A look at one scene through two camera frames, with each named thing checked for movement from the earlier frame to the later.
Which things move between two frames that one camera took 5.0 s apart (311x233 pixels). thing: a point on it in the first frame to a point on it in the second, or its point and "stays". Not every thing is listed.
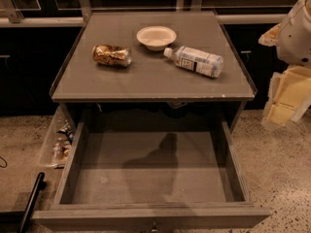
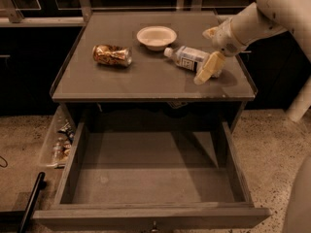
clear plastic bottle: [200, 61] stays
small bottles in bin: [62, 147] stays
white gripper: [295, 38] to [224, 39]
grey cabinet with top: [152, 66] stays
